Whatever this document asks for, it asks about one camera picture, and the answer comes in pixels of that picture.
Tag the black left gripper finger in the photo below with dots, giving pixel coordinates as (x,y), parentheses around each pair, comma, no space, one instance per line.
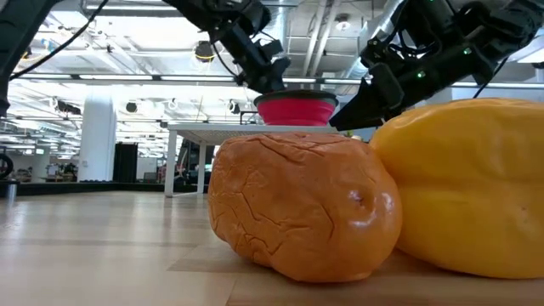
(281,73)
(261,81)

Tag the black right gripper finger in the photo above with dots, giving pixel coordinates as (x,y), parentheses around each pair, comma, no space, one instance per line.
(370,104)
(406,112)

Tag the red grey collapsible colander bowl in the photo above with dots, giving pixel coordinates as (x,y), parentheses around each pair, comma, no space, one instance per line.
(295,111)

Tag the yellow bell pepper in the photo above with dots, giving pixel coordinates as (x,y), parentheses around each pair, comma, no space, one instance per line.
(476,183)

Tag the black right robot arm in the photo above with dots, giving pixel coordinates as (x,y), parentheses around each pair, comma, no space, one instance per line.
(489,30)

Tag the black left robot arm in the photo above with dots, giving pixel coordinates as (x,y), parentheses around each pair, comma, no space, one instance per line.
(17,34)

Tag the small green potted plant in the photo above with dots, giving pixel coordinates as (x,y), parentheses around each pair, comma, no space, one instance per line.
(349,134)

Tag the white perforated metal shelf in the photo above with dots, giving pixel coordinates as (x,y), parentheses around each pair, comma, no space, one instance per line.
(204,131)

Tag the black room cabinet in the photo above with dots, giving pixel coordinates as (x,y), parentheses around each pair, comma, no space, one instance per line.
(125,163)

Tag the white building pillar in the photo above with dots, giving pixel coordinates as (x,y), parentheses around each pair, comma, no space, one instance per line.
(97,140)

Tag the black aluminium table frame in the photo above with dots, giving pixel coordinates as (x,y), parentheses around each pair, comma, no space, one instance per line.
(85,188)

